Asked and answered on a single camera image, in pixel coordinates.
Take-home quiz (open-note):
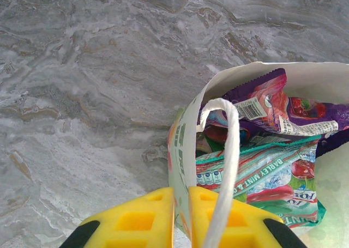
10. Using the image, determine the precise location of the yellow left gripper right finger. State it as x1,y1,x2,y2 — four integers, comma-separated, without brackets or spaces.
188,186,309,248

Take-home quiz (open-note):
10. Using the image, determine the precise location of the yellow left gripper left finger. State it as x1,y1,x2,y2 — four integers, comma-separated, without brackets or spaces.
58,187,175,248

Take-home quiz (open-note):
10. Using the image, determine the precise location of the teal Fox's candy bag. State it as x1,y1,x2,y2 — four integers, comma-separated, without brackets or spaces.
195,138,327,229

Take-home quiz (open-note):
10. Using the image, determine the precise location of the white paper bag green print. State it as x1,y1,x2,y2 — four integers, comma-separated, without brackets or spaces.
167,61,349,248

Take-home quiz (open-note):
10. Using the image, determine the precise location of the orange Fox's candy bag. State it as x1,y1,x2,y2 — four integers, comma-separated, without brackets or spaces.
203,117,250,152

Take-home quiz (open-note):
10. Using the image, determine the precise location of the purple snack pack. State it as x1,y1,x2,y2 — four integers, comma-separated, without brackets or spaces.
200,68,349,159

